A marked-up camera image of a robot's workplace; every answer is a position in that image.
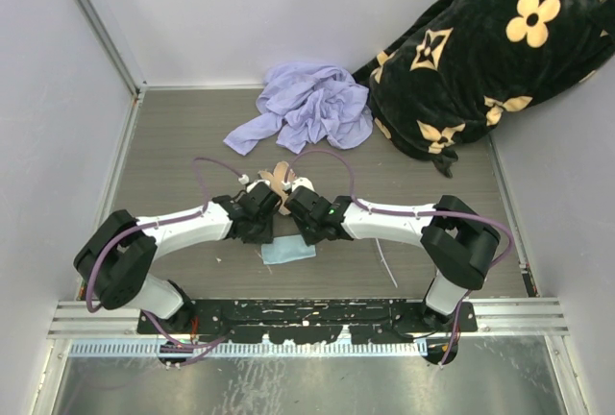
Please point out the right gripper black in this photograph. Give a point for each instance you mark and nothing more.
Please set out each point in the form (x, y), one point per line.
(309, 239)

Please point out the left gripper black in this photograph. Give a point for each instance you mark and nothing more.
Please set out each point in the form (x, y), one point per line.
(265, 236)

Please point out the light blue cleaning cloth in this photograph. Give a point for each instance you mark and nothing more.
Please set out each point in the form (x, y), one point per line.
(284, 249)

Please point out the printed glasses case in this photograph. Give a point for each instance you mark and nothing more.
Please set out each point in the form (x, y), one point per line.
(281, 171)

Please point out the white frame sunglasses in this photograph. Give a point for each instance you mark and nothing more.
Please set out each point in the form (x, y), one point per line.
(385, 264)

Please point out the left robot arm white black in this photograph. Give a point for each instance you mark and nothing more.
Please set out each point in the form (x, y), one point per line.
(115, 262)

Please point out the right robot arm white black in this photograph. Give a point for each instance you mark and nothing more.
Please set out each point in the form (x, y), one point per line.
(460, 244)

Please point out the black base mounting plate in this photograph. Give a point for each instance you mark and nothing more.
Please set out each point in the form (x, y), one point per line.
(369, 321)

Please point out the crumpled lavender cloth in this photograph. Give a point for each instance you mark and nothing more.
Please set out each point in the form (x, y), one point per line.
(303, 103)

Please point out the black floral plush blanket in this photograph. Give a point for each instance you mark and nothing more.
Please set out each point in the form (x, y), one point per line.
(465, 65)

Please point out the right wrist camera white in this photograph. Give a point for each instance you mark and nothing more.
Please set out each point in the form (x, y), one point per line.
(289, 186)

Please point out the slotted grey cable duct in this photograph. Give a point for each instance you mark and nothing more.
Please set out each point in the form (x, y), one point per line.
(158, 347)

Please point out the aluminium front rail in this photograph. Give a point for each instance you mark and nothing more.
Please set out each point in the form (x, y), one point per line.
(496, 316)

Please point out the aluminium frame post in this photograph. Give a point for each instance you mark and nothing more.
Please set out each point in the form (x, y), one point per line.
(103, 36)

